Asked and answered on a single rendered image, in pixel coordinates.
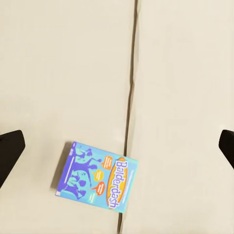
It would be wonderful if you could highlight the board game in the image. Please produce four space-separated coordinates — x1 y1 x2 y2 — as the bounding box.
55 141 139 213

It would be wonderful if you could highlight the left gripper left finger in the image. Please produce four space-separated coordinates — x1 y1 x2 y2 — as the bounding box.
0 130 25 188

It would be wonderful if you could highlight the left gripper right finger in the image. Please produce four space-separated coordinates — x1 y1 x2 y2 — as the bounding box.
218 130 234 169

